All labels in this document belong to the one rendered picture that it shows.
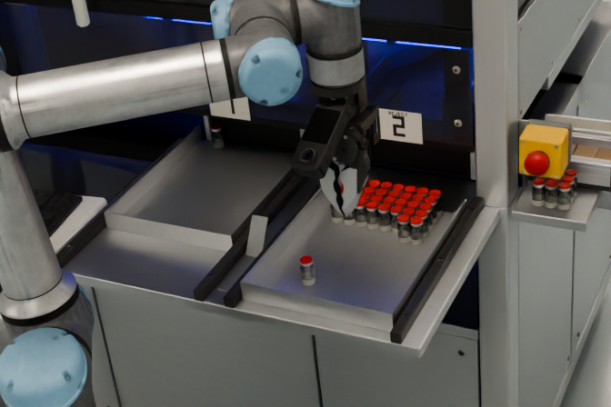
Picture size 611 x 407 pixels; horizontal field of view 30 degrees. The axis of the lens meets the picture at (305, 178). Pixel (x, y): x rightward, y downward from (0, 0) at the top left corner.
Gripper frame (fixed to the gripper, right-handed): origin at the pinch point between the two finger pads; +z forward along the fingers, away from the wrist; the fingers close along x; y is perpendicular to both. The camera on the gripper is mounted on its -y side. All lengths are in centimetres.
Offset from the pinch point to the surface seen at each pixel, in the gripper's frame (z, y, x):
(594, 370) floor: 109, 105, -13
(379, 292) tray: 21.2, 9.8, -0.1
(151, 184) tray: 21, 26, 54
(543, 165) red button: 9.4, 35.9, -18.7
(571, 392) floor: 109, 95, -10
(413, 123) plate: 6.5, 38.6, 5.0
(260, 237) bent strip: 18.5, 14.0, 23.4
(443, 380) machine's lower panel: 63, 39, 2
